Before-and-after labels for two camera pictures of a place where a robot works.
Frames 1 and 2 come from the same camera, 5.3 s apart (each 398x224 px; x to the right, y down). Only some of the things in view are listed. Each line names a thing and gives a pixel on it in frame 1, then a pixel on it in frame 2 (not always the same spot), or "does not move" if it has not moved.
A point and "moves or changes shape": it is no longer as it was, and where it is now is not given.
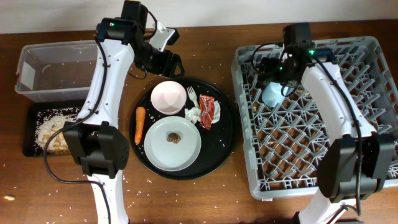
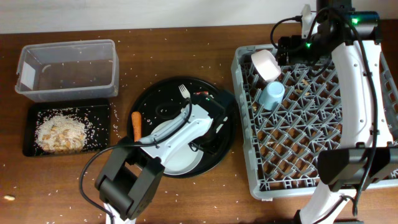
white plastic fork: (193, 96) moves or changes shape
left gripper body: (158, 62) → (211, 143)
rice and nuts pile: (49, 121) does not move
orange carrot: (140, 120) moves or changes shape
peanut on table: (9, 198) does not move
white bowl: (168, 98) moves or changes shape
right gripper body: (275, 71) → (301, 51)
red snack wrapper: (206, 104) moves or changes shape
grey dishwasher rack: (282, 142) does not move
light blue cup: (272, 94) moves or changes shape
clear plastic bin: (57, 72) does not move
